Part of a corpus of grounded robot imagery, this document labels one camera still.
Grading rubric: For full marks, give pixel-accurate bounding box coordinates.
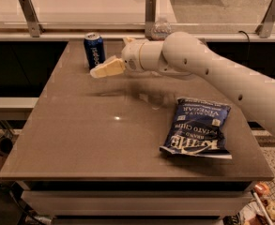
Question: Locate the left metal railing bracket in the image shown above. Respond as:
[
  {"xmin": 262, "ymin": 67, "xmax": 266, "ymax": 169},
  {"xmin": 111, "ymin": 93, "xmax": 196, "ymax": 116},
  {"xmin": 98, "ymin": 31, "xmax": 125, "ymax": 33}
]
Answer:
[{"xmin": 18, "ymin": 0, "xmax": 42, "ymax": 38}]

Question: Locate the white drawer front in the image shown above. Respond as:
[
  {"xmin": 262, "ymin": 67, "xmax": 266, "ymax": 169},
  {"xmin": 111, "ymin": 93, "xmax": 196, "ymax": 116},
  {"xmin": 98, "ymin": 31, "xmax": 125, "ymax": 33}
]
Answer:
[{"xmin": 22, "ymin": 191, "xmax": 252, "ymax": 217}]

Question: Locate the wire basket with snacks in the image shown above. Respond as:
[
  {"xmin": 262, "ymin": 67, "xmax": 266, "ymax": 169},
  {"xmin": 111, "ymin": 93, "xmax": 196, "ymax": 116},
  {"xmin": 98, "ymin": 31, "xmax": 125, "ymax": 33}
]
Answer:
[{"xmin": 237, "ymin": 181, "xmax": 275, "ymax": 225}]

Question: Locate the clear plastic water bottle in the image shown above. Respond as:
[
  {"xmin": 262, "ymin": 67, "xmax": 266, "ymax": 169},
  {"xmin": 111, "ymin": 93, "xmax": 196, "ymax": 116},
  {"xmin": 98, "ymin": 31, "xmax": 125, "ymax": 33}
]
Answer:
[{"xmin": 150, "ymin": 18, "xmax": 172, "ymax": 40}]

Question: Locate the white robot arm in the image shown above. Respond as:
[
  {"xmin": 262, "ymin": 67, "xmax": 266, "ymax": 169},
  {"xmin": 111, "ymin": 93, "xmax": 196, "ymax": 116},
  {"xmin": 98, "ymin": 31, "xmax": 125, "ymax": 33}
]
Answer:
[{"xmin": 90, "ymin": 32, "xmax": 275, "ymax": 137}]

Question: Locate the black cable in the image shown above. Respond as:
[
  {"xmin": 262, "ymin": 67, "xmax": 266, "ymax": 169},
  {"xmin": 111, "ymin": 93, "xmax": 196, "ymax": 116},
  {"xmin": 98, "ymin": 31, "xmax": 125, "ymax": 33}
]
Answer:
[{"xmin": 237, "ymin": 30, "xmax": 251, "ymax": 44}]

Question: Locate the metal railing bracket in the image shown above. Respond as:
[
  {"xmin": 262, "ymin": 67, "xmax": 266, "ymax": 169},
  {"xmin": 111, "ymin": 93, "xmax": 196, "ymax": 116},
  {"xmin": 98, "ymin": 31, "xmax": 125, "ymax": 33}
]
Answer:
[
  {"xmin": 255, "ymin": 0, "xmax": 275, "ymax": 38},
  {"xmin": 145, "ymin": 0, "xmax": 156, "ymax": 38},
  {"xmin": 18, "ymin": 0, "xmax": 42, "ymax": 38}
]

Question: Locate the middle metal railing bracket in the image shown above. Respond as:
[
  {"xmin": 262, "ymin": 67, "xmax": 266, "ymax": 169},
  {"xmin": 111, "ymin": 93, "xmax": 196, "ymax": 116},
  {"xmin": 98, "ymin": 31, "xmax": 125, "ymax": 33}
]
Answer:
[{"xmin": 145, "ymin": 0, "xmax": 156, "ymax": 38}]

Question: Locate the blue pepsi can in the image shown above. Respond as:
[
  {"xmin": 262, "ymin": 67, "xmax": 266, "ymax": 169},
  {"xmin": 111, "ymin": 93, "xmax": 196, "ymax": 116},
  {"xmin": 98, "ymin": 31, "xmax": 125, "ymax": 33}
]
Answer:
[{"xmin": 84, "ymin": 32, "xmax": 105, "ymax": 69}]

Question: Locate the blue kettle chips bag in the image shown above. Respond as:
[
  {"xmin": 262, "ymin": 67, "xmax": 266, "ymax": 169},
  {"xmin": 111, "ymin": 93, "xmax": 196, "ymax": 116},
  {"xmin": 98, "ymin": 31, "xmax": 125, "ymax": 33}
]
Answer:
[{"xmin": 160, "ymin": 97, "xmax": 232, "ymax": 159}]

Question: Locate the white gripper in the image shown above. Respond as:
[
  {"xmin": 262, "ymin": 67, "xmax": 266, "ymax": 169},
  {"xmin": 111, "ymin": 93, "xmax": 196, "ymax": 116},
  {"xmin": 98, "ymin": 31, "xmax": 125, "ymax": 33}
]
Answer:
[{"xmin": 90, "ymin": 37, "xmax": 146, "ymax": 78}]

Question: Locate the right metal railing bracket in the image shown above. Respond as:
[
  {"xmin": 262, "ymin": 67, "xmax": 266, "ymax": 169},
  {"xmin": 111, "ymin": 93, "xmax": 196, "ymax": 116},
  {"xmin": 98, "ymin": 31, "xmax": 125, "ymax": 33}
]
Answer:
[{"xmin": 255, "ymin": 0, "xmax": 275, "ymax": 38}]

